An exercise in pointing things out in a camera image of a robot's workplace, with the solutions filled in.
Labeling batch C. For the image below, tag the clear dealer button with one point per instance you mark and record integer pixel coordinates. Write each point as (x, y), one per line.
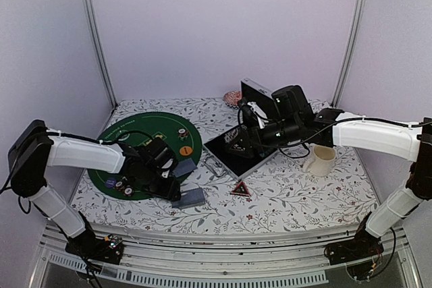
(122, 135)

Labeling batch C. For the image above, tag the aluminium front rail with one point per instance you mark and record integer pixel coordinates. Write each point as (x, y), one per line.
(291, 259)

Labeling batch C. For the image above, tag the green and red chip stack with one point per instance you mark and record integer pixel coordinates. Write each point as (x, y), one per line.
(125, 187)

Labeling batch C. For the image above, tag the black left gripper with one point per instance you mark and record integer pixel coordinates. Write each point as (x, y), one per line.
(170, 191)

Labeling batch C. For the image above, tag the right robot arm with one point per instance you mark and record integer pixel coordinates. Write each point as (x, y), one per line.
(294, 123)

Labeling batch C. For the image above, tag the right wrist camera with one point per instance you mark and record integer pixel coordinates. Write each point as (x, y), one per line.
(252, 114)

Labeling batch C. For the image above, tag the single playing card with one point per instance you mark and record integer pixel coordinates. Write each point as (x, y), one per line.
(184, 167)

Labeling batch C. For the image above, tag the black red triangle token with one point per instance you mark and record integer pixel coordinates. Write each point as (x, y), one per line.
(240, 190)

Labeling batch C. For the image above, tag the patterned ceramic bowl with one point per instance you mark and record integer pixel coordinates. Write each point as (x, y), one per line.
(232, 98)

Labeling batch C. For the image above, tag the orange big blind button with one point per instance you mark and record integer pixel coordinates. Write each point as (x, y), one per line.
(186, 150)

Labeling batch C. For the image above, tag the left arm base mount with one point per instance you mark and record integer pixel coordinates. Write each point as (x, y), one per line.
(88, 246)

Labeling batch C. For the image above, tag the blue playing card deck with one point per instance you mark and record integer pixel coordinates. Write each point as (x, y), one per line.
(190, 198)

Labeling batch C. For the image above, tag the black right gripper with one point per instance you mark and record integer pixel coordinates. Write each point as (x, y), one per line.
(248, 141)

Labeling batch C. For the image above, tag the aluminium poker chip case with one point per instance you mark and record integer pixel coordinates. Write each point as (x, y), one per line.
(236, 166)

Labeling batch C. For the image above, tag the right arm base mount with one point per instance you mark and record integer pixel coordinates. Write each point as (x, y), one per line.
(362, 245)

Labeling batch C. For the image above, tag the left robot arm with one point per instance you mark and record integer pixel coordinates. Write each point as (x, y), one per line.
(39, 147)

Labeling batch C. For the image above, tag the small green chip stack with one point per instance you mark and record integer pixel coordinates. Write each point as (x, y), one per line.
(183, 133)

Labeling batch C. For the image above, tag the white ribbed mug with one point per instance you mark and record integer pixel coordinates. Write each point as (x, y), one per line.
(321, 161)

